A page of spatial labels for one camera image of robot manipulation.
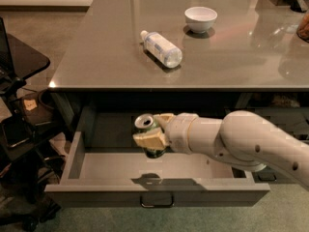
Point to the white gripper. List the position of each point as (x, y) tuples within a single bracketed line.
[(178, 130)]

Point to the green soda can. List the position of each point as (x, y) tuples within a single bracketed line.
[(148, 135)]

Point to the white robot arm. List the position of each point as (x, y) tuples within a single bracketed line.
[(241, 139)]

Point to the open grey top drawer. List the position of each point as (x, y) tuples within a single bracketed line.
[(105, 169)]

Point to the grey bottom right drawer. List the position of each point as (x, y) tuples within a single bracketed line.
[(270, 176)]

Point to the clear plastic water bottle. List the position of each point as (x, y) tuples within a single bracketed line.
[(164, 51)]

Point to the white ceramic bowl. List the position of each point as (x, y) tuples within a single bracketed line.
[(200, 19)]

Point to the black cart with laptop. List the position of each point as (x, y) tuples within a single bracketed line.
[(28, 160)]

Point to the metal top drawer handle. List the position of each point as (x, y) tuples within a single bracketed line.
[(157, 201)]

